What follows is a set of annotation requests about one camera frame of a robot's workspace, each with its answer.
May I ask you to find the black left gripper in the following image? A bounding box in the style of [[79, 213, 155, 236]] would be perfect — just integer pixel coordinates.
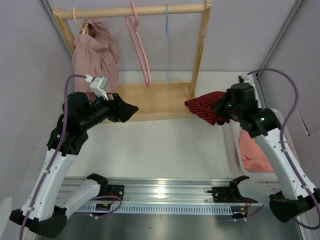
[[80, 89, 139, 130]]

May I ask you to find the red polka dot cloth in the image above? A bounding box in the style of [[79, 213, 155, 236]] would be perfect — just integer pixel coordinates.
[[184, 91, 230, 126]]

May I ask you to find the pink pleated skirt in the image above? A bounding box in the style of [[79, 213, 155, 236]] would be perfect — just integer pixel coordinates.
[[72, 18, 120, 94]]

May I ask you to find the cream plastic hanger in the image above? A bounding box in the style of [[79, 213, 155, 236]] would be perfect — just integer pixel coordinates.
[[72, 6, 90, 36]]

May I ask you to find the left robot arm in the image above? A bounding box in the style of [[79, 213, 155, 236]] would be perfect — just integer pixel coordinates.
[[9, 92, 139, 239]]

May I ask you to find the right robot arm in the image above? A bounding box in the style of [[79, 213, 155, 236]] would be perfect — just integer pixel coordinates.
[[212, 82, 320, 223]]

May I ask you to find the pink plastic hanger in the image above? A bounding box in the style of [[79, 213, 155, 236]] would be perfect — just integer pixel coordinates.
[[125, 1, 152, 88]]

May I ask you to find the wooden clothes rack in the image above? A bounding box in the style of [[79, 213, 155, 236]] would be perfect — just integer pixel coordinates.
[[52, 0, 212, 122]]

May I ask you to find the salmon pink cloth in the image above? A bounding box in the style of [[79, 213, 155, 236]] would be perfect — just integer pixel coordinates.
[[238, 129, 275, 173]]

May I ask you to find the white plastic basket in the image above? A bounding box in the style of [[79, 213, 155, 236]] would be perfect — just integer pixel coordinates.
[[223, 121, 278, 182]]

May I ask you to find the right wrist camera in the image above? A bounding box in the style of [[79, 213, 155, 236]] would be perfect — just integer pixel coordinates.
[[238, 74, 254, 86]]

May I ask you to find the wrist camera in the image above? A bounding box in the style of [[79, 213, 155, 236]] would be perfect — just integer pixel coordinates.
[[85, 74, 109, 101], [238, 74, 254, 86]]

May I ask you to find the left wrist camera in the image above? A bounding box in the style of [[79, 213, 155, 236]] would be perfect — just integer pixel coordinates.
[[85, 74, 109, 101]]

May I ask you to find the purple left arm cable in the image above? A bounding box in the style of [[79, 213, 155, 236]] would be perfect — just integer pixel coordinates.
[[18, 73, 123, 240]]

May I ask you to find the aluminium mounting rail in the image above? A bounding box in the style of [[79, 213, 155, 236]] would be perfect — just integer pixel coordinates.
[[59, 176, 283, 206]]

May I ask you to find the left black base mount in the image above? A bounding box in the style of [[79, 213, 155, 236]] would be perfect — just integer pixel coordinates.
[[106, 184, 125, 200]]

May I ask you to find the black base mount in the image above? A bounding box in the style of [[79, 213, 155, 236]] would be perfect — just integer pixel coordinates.
[[207, 175, 258, 204], [106, 184, 125, 200]]

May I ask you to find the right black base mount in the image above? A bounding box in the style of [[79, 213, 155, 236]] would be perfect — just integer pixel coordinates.
[[207, 175, 258, 204]]

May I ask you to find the blue wire hanger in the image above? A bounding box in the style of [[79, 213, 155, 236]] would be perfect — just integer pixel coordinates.
[[165, 4, 170, 91]]

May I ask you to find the white slotted cable duct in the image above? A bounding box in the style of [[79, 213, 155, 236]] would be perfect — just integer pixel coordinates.
[[77, 202, 235, 216]]

